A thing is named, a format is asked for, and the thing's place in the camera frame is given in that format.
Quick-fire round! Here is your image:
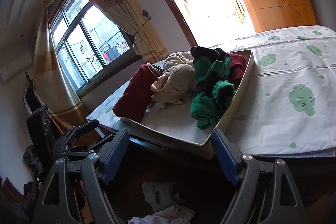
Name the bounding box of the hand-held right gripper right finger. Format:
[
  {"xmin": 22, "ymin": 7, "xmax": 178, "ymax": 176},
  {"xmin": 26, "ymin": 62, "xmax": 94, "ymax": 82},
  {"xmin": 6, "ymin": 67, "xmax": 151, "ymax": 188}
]
[{"xmin": 211, "ymin": 129, "xmax": 306, "ymax": 224}]

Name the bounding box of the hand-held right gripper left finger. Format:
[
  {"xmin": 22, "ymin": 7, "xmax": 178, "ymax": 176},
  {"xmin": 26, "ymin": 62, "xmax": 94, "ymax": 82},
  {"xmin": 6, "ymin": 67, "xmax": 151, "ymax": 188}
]
[{"xmin": 31, "ymin": 128, "xmax": 130, "ymax": 224}]

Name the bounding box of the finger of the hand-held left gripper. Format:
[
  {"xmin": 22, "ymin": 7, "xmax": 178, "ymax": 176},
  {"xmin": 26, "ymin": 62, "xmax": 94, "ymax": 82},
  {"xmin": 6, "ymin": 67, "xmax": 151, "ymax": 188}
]
[
  {"xmin": 66, "ymin": 135, "xmax": 116, "ymax": 161},
  {"xmin": 56, "ymin": 119, "xmax": 100, "ymax": 151}
]

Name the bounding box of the green black striped cloth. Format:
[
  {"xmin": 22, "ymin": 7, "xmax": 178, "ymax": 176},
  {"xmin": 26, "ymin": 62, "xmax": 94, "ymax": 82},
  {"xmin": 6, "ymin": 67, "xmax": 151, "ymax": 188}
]
[{"xmin": 190, "ymin": 46, "xmax": 235, "ymax": 130}]

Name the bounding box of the white cardboard tray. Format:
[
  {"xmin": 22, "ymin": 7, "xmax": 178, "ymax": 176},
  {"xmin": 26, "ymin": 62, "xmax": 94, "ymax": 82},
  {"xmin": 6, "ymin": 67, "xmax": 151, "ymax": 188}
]
[{"xmin": 119, "ymin": 49, "xmax": 260, "ymax": 160}]

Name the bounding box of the large red cloth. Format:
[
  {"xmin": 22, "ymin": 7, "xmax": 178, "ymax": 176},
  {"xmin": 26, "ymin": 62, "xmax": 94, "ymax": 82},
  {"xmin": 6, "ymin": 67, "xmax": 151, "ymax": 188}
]
[{"xmin": 112, "ymin": 64, "xmax": 164, "ymax": 122}]

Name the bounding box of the pink underwear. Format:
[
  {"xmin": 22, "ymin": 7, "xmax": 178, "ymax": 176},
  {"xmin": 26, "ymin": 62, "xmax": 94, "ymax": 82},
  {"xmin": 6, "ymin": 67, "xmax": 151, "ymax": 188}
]
[{"xmin": 128, "ymin": 204, "xmax": 196, "ymax": 224}]

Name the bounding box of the beige dotted underwear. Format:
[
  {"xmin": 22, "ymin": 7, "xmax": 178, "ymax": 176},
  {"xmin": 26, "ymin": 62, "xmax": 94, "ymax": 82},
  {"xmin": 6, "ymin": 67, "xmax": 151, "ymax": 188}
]
[{"xmin": 151, "ymin": 64, "xmax": 197, "ymax": 110}]

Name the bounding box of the dark red cloth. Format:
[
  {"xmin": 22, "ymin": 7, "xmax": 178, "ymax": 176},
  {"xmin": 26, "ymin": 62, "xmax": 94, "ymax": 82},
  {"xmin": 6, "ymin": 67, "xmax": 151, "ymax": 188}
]
[{"xmin": 227, "ymin": 53, "xmax": 247, "ymax": 83}]

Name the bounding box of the dark wooden coat rack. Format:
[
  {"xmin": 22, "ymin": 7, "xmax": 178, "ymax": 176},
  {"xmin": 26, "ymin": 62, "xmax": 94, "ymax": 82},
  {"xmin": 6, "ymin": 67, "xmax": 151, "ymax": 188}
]
[{"xmin": 23, "ymin": 70, "xmax": 46, "ymax": 119}]

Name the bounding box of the grey stained cloth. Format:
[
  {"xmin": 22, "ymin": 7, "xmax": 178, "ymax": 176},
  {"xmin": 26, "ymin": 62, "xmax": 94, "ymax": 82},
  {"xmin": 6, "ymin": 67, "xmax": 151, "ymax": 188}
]
[{"xmin": 142, "ymin": 181, "xmax": 185, "ymax": 212}]

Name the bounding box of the hanging laundry outside window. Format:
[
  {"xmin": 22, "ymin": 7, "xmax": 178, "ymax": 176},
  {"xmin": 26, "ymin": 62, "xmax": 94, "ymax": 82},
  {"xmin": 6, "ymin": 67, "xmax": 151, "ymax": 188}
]
[{"xmin": 101, "ymin": 42, "xmax": 132, "ymax": 62}]

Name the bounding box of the sliding glass window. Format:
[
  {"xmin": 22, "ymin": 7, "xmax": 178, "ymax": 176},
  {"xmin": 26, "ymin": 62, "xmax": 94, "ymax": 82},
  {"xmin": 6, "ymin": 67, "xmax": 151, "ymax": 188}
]
[{"xmin": 50, "ymin": 0, "xmax": 142, "ymax": 94}]

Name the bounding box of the green cloud print tablecloth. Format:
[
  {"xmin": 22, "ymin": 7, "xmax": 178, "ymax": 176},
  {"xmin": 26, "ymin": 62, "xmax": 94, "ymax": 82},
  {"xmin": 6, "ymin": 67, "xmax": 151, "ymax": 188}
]
[{"xmin": 86, "ymin": 25, "xmax": 336, "ymax": 156}]

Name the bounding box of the yellow balcony curtain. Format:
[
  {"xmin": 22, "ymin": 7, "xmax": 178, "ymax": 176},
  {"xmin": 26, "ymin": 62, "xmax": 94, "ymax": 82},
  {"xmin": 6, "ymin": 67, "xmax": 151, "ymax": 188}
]
[{"xmin": 228, "ymin": 0, "xmax": 246, "ymax": 24}]

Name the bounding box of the white wall air conditioner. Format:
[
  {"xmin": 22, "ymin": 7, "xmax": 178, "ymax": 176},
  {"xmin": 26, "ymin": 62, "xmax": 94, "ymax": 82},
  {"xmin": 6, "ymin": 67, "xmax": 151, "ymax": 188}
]
[{"xmin": 0, "ymin": 53, "xmax": 33, "ymax": 86}]

